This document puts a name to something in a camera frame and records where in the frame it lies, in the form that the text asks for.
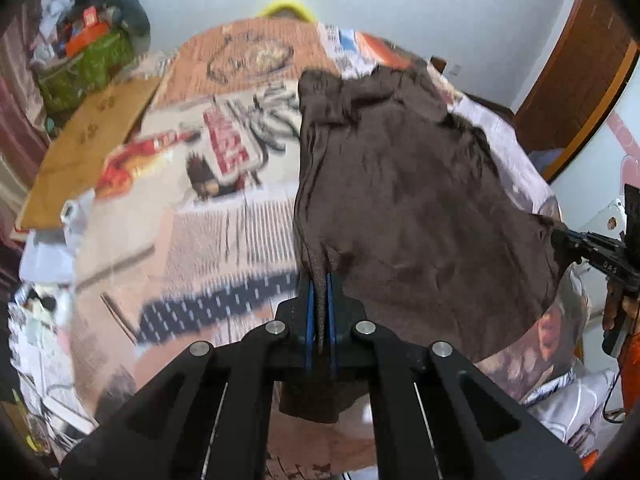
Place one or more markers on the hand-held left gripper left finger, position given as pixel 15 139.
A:
pixel 309 320

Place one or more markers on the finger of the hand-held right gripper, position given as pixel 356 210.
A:
pixel 570 241

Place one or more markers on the wooden board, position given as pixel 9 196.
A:
pixel 85 155

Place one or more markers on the striped pink curtain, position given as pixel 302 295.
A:
pixel 17 125

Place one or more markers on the white cloth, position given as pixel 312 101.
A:
pixel 50 255

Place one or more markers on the printed blanket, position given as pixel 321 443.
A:
pixel 200 240

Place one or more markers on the wooden bed frame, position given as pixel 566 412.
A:
pixel 437 64

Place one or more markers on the orange box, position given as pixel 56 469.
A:
pixel 85 37

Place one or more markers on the brown garment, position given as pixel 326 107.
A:
pixel 415 210

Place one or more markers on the wooden door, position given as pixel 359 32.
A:
pixel 580 70

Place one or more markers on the white garment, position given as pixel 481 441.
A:
pixel 565 410

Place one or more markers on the green bag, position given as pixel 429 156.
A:
pixel 85 70

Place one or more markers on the grey cloth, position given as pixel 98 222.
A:
pixel 130 12

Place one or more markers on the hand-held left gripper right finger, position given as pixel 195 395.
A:
pixel 332 320

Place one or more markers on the yellow curved cushion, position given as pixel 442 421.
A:
pixel 285 6

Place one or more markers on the person's right forearm orange sleeve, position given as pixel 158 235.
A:
pixel 631 360

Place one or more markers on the person's right hand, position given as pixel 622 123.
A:
pixel 611 305

